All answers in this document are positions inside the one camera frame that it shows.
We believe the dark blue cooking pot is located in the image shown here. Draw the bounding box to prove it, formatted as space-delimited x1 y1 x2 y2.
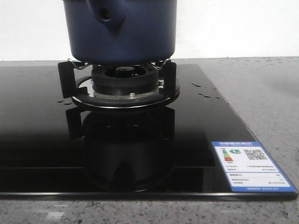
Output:
63 0 177 65

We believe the black metal pot support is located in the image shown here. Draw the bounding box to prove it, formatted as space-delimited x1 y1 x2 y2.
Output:
58 59 180 109

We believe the black round gas burner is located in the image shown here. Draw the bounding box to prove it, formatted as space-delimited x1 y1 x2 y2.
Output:
91 64 159 95

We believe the black glass gas stove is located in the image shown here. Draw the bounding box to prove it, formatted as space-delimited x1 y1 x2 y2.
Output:
0 64 299 201

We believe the blue energy label sticker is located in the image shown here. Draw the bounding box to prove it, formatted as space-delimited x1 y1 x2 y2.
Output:
212 141 296 192

